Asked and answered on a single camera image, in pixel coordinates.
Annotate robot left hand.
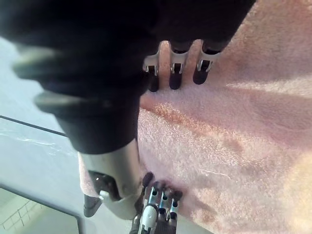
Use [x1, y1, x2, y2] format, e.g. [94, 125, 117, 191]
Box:
[131, 172, 183, 234]

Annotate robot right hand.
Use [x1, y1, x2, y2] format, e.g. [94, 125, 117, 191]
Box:
[0, 0, 258, 220]

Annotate pink terry towel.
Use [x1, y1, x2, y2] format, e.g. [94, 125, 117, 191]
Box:
[79, 0, 312, 234]

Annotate white rectangular washbasin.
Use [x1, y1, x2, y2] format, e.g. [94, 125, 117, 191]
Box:
[0, 187, 82, 234]

